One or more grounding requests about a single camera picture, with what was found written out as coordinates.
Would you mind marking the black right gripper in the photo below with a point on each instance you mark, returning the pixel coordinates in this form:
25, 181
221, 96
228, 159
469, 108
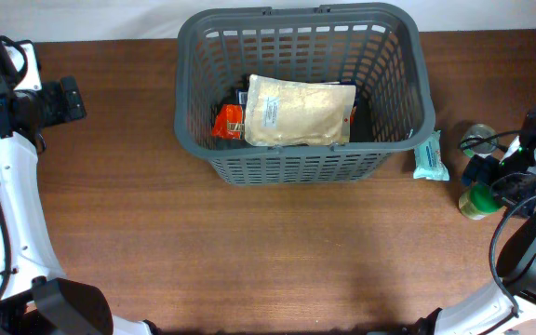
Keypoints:
479, 168

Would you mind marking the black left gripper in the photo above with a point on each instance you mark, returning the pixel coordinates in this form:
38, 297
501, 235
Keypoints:
53, 91

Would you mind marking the tin can with pull tab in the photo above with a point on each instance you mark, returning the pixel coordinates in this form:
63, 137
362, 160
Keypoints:
478, 141

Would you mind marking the green lid glass jar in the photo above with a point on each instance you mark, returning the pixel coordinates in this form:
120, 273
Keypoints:
477, 202

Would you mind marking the orange spaghetti packet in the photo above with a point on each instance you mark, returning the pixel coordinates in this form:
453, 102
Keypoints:
227, 122

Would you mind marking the grey plastic mesh basket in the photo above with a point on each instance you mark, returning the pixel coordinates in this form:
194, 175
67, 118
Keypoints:
373, 46

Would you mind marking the clear bag of rice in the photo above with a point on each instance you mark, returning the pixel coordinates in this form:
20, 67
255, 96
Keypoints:
266, 91

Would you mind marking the blue cardboard food box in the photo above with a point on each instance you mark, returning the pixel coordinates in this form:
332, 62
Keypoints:
242, 96

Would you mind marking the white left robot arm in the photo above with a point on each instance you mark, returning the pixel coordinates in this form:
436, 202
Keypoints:
35, 295

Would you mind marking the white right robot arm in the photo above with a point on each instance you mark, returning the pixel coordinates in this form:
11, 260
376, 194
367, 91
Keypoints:
509, 299

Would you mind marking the green white tissue pack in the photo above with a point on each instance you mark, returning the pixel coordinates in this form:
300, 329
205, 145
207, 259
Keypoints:
428, 160

